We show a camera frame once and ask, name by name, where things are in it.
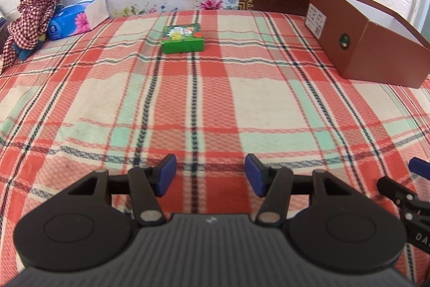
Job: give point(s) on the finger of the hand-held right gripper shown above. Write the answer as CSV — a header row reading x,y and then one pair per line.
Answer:
x,y
421,167
394,189

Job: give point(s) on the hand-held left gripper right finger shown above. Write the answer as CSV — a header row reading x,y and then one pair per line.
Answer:
x,y
254,175

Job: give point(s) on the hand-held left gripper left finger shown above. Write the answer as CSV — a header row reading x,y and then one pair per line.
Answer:
x,y
167,174

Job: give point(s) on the brown cardboard box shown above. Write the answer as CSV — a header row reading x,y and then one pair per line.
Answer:
x,y
366,45

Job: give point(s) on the green printed box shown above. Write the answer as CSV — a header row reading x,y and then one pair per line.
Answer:
x,y
183,38

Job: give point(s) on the red plaid blanket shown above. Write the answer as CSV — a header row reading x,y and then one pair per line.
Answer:
x,y
215,98

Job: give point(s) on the blue tissue pack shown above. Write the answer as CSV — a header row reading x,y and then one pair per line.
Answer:
x,y
75,19

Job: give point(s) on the red checkered cloth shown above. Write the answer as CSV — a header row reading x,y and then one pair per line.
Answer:
x,y
28,18

